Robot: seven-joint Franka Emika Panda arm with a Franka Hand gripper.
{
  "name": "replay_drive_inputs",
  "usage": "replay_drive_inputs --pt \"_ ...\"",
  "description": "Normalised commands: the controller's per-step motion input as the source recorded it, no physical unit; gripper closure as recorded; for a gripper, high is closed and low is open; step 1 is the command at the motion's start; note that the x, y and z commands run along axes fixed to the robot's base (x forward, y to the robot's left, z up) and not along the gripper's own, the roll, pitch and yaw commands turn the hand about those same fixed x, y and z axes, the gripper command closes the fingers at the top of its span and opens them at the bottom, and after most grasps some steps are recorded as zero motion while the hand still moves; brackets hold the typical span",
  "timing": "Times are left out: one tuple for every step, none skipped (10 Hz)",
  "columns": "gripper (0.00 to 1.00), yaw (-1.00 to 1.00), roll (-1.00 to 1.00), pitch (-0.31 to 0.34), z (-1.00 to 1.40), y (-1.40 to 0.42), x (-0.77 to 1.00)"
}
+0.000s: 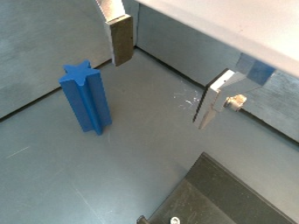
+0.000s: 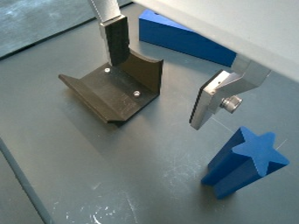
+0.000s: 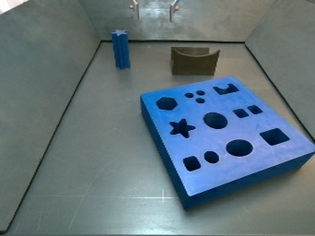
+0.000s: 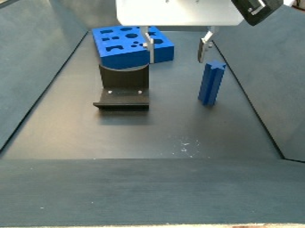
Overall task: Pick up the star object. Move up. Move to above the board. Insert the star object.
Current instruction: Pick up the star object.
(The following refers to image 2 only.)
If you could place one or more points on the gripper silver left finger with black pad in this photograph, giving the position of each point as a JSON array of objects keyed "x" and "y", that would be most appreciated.
[{"x": 113, "y": 30}]

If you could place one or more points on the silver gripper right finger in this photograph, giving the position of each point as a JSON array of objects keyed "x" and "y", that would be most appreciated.
[{"x": 219, "y": 91}]

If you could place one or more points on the blue star-shaped block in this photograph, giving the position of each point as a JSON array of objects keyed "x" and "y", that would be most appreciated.
[{"x": 245, "y": 159}]

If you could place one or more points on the blue board with shaped holes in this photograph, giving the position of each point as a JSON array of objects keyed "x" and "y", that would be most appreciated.
[{"x": 160, "y": 31}]

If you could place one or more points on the black curved holder stand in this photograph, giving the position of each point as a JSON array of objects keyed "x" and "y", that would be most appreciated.
[{"x": 116, "y": 91}]

